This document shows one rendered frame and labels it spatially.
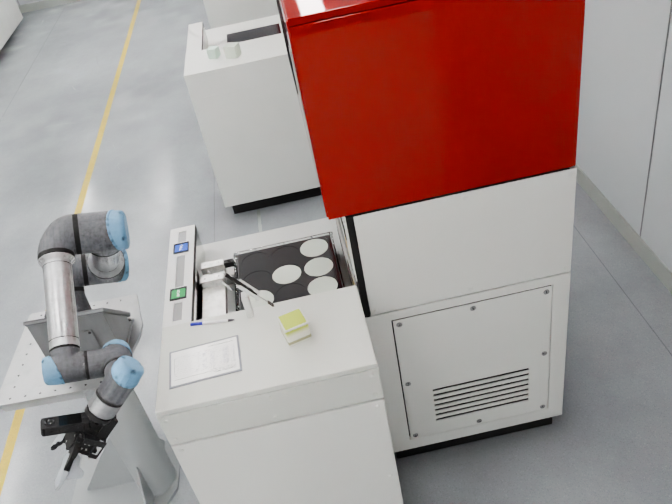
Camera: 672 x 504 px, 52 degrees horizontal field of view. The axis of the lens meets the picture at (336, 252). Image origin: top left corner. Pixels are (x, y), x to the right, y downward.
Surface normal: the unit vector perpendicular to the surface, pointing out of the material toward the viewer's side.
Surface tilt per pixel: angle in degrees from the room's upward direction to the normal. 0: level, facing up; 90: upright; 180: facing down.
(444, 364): 90
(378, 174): 90
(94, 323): 90
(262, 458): 90
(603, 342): 0
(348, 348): 0
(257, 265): 0
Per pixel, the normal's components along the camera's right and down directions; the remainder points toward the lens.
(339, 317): -0.16, -0.78
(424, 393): 0.15, 0.59
